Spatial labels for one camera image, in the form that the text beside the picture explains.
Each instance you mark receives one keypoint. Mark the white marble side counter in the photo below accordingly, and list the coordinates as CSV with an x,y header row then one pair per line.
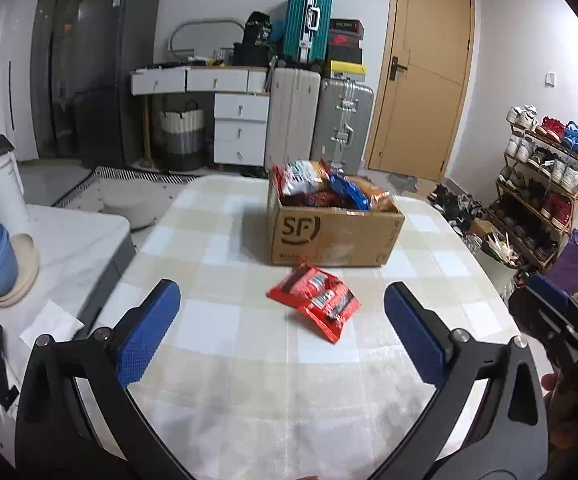
x,y
69,240

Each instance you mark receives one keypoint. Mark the striped rug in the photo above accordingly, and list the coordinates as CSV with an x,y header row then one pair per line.
x,y
114,175

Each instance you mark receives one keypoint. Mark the rows of assorted shoes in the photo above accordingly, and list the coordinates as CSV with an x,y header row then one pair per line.
x,y
556,205

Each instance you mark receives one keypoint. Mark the dark red snack packet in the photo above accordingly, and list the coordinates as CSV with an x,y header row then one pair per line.
x,y
314,200

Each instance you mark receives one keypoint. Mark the white light switch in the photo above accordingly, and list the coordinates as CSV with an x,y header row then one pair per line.
x,y
549,78

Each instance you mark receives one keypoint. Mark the white drawer desk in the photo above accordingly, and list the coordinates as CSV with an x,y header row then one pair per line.
x,y
241,127

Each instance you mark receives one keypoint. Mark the grey floor mat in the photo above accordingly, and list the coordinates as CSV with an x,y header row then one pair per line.
x,y
409,183

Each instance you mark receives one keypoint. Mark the blue snack bag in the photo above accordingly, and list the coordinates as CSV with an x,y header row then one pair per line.
x,y
349,190

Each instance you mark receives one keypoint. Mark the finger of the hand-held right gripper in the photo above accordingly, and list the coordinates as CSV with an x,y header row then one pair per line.
x,y
534,315
549,290

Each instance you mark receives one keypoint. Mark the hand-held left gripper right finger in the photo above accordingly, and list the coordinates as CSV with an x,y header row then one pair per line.
x,y
414,335

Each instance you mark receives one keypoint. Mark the small open cardboard box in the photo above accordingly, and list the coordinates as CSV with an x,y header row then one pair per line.
x,y
496,247

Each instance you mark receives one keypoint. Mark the oval mirror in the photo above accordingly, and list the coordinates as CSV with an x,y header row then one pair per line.
x,y
204,35

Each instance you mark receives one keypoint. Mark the dark grey fridge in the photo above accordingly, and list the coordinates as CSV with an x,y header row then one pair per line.
x,y
114,60

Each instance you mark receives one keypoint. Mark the red snack packet black label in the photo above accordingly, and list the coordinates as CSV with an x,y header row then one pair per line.
x,y
314,300

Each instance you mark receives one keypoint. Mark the silver suitcase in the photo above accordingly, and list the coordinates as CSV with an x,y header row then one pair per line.
x,y
341,125

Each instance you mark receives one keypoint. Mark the dark glass sliding door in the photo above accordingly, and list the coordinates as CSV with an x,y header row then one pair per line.
x,y
49,85

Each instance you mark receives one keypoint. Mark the wooden door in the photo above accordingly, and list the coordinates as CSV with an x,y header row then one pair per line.
x,y
419,120

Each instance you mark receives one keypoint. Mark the red white snack bag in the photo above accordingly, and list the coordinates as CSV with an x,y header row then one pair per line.
x,y
299,175

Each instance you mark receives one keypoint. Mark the black bag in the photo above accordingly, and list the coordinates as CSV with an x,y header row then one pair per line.
x,y
254,40

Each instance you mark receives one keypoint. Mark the beige plate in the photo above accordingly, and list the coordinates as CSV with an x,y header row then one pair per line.
x,y
26,270

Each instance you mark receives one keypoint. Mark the person's right hand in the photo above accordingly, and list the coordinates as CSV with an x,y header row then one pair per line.
x,y
550,384

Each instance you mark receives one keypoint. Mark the pile of dark shoes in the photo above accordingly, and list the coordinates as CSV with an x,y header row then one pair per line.
x,y
456,207

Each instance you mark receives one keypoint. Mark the white cylindrical bin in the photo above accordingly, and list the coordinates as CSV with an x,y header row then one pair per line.
x,y
4,190

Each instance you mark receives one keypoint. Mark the yellow shoe box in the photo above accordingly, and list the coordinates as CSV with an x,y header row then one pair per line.
x,y
344,69

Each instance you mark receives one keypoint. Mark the purple bag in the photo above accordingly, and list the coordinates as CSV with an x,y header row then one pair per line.
x,y
576,265

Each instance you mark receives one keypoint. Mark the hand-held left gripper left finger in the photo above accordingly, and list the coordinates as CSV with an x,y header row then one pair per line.
x,y
149,330

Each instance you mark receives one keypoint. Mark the woven laundry basket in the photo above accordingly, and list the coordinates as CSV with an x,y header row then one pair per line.
x,y
181,140

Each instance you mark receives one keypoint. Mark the beige suitcase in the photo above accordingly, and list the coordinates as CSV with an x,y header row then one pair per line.
x,y
291,120

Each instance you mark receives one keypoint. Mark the teal suitcase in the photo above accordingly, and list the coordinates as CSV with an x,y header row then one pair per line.
x,y
296,20

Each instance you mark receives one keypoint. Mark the black shoe box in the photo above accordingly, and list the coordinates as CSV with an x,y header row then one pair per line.
x,y
346,26
344,55

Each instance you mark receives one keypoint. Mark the white tissue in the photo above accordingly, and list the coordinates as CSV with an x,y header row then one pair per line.
x,y
49,322

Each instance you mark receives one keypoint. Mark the orange snack bag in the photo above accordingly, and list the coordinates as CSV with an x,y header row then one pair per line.
x,y
376,197

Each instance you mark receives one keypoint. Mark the brown cardboard box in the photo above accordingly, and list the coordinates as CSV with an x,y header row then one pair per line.
x,y
329,240

